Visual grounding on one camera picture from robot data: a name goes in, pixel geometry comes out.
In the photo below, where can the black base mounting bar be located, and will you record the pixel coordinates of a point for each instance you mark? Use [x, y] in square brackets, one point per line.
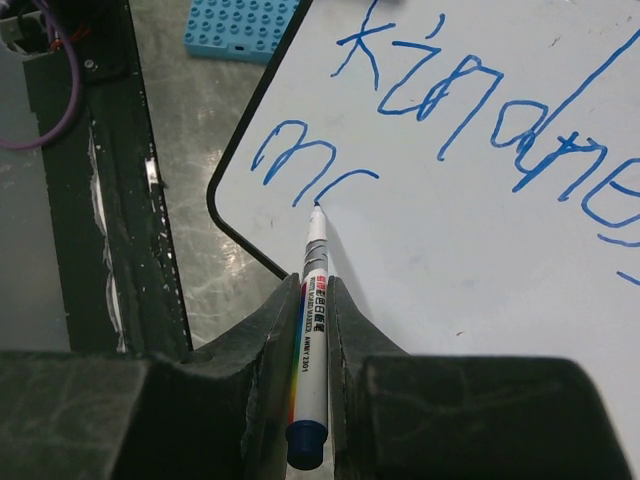
[115, 275]

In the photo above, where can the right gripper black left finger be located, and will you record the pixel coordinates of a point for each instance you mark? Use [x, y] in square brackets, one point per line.
[219, 413]

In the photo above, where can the white board with black frame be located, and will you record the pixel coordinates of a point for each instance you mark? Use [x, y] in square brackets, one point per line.
[478, 163]

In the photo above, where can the blue studded building plate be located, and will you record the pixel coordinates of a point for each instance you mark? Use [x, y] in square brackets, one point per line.
[238, 30]

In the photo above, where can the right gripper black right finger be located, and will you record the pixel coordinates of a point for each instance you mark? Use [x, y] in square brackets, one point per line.
[402, 416]

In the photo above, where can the white blue whiteboard marker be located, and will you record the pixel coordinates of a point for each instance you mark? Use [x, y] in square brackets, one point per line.
[307, 429]

